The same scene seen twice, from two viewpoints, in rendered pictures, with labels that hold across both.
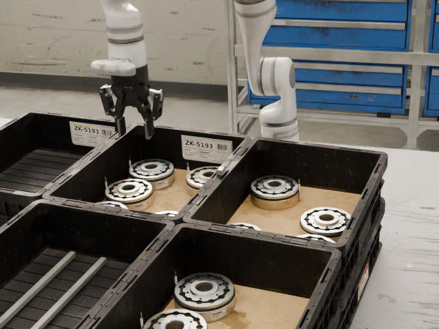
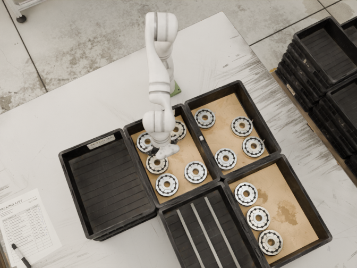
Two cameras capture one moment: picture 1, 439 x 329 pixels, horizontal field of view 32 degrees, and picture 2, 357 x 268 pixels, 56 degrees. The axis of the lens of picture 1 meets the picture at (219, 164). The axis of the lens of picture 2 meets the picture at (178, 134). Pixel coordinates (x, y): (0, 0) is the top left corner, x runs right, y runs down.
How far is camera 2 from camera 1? 140 cm
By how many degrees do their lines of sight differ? 53
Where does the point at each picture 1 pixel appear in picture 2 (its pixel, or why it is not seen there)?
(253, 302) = (256, 181)
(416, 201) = (218, 64)
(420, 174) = (204, 44)
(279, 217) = (218, 131)
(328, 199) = (221, 106)
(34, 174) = (94, 178)
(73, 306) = (209, 232)
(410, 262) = not seen: hidden behind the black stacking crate
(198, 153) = not seen: hidden behind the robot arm
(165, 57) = not seen: outside the picture
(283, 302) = (263, 174)
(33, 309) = (198, 244)
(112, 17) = (161, 137)
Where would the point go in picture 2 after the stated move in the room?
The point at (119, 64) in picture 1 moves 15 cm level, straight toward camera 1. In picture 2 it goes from (172, 150) to (207, 174)
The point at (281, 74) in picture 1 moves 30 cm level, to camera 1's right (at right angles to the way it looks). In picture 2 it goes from (171, 62) to (214, 22)
